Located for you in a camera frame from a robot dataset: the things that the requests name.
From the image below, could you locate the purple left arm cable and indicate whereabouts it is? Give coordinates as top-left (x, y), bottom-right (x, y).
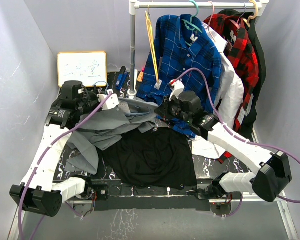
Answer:
top-left (17, 91), bottom-right (114, 240)

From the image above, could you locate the teal plastic hanger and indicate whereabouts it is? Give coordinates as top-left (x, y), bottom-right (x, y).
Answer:
top-left (182, 0), bottom-right (203, 43)

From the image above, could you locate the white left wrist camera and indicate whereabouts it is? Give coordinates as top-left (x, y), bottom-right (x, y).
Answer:
top-left (97, 89), bottom-right (120, 111)

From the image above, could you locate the yellow plastic hanger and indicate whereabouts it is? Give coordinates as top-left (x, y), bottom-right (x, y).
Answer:
top-left (145, 6), bottom-right (160, 84)

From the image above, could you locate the grey shirt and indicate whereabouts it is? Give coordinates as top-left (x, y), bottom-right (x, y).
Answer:
top-left (65, 97), bottom-right (159, 175)

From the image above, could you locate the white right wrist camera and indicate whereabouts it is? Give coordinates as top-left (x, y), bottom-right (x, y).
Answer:
top-left (169, 79), bottom-right (185, 102)

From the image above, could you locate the pink hanger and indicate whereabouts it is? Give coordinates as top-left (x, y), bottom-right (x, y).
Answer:
top-left (207, 0), bottom-right (216, 42)

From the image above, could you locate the red black plaid shirt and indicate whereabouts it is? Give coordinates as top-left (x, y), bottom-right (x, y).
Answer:
top-left (203, 13), bottom-right (261, 165)

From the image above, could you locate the yellow framed whiteboard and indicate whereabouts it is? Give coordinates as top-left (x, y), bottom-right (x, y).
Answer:
top-left (57, 51), bottom-right (107, 87)

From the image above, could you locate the beige wooden hanger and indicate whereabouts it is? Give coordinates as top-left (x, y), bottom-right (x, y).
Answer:
top-left (241, 0), bottom-right (259, 28)

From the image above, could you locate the black hanging garment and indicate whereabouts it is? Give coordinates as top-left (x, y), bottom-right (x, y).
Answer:
top-left (211, 9), bottom-right (267, 139)

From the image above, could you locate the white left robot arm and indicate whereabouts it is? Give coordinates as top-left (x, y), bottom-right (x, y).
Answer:
top-left (9, 80), bottom-right (112, 217)

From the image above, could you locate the blue plaid shirt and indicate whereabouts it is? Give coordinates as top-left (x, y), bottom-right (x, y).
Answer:
top-left (136, 14), bottom-right (223, 138)

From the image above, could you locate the light blue wire hanger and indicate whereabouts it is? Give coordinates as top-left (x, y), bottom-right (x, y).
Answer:
top-left (93, 80), bottom-right (150, 117)

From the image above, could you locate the blue stapler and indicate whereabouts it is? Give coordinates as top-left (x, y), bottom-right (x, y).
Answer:
top-left (115, 66), bottom-right (128, 90)

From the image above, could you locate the white shirt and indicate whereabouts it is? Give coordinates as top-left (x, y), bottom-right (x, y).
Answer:
top-left (191, 22), bottom-right (245, 160)

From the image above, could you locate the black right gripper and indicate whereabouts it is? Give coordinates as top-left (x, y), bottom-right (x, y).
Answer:
top-left (155, 93), bottom-right (192, 124)

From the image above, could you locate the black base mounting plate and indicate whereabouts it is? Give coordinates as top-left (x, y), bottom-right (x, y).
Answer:
top-left (64, 179), bottom-right (243, 213)

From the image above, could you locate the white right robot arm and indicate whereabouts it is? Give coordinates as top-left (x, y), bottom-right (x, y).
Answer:
top-left (155, 91), bottom-right (292, 202)

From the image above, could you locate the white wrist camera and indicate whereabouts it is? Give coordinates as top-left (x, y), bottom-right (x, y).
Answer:
top-left (169, 79), bottom-right (185, 102)
top-left (97, 89), bottom-right (120, 111)

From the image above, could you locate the black shirt on table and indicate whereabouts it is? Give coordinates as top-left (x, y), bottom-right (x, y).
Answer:
top-left (97, 127), bottom-right (197, 190)

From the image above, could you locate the metal clothes rack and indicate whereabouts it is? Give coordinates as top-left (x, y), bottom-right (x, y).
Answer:
top-left (127, 0), bottom-right (270, 99)

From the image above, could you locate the white paper price tag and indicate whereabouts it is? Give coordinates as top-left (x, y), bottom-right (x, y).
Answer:
top-left (118, 102), bottom-right (131, 115)

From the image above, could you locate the aluminium frame rail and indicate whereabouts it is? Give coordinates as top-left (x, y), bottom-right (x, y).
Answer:
top-left (7, 129), bottom-right (300, 240)

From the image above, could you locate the orange small object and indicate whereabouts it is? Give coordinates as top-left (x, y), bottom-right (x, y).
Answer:
top-left (137, 71), bottom-right (144, 83)

